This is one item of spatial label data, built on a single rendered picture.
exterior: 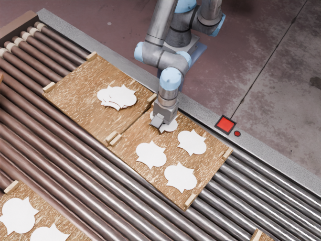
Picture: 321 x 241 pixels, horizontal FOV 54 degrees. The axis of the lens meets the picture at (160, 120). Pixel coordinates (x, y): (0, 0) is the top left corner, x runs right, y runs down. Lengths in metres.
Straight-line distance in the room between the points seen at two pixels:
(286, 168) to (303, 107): 1.57
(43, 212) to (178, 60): 0.75
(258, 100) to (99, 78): 1.66
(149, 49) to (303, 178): 0.84
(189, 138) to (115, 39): 1.91
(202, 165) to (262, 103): 1.60
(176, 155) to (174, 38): 0.63
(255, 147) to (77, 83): 0.87
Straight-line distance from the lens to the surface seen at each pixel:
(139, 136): 1.37
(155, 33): 1.24
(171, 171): 1.29
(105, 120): 1.41
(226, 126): 1.47
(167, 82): 1.14
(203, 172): 1.32
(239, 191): 1.35
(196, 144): 1.37
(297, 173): 1.49
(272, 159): 1.47
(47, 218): 1.27
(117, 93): 1.46
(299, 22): 3.80
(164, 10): 1.24
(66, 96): 1.51
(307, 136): 2.83
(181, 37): 1.67
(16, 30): 1.87
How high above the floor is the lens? 2.12
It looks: 57 degrees down
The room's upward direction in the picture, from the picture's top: 8 degrees clockwise
